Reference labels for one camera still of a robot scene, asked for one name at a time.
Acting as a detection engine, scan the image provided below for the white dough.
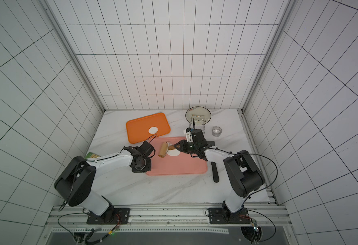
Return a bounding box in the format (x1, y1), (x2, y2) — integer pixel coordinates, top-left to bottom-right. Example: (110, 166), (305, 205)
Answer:
(167, 149), (181, 157)
(148, 127), (158, 135)

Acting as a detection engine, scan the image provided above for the wooden rolling pin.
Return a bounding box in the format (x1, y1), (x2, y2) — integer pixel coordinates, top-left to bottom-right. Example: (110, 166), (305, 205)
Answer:
(158, 142), (176, 158)

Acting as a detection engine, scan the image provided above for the pink plastic tray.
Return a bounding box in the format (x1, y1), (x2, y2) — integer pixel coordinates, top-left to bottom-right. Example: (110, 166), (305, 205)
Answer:
(146, 136), (208, 176)

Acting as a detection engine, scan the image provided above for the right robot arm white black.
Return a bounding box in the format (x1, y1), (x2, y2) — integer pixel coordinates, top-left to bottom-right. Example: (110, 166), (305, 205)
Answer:
(173, 128), (265, 217)

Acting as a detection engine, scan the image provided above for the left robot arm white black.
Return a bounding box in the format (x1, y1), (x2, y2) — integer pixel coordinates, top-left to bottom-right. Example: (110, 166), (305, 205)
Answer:
(53, 141), (156, 217)

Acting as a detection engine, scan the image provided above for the white dough on orange tray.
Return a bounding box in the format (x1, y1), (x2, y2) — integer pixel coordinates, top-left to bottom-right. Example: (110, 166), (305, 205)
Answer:
(148, 127), (158, 135)

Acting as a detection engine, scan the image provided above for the orange plastic tray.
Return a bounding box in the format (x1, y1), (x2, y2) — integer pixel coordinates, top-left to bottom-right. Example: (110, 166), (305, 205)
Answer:
(126, 112), (171, 144)

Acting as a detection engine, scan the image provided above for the green yellow packet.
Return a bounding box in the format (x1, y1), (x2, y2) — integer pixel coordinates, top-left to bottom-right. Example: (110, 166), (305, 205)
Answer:
(85, 152), (101, 161)

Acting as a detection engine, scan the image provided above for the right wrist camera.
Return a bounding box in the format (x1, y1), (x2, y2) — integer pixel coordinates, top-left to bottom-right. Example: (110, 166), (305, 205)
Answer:
(184, 128), (192, 143)

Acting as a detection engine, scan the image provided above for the metal wire lid rack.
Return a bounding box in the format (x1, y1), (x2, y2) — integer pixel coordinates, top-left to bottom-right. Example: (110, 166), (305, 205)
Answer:
(186, 114), (206, 133)

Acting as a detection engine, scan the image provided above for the metal spatula black handle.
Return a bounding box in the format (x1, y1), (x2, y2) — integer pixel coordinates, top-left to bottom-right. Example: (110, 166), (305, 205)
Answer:
(211, 162), (220, 183)

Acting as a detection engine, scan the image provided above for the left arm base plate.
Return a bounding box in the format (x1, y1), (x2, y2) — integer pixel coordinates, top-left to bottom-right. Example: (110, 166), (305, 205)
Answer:
(87, 207), (131, 225)

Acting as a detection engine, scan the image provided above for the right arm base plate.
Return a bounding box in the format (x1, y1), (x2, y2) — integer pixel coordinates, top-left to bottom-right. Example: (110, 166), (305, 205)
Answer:
(206, 208), (251, 225)

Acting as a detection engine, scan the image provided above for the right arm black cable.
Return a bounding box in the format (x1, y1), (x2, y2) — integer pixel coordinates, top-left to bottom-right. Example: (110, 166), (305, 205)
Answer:
(209, 146), (279, 209)

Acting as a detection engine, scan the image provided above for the aluminium mounting rail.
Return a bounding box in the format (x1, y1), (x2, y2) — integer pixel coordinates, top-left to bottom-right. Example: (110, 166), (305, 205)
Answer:
(45, 203), (292, 234)

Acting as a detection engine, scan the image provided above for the left base black cable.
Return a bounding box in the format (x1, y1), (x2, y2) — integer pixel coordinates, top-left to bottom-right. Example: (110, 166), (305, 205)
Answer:
(56, 214), (89, 243)

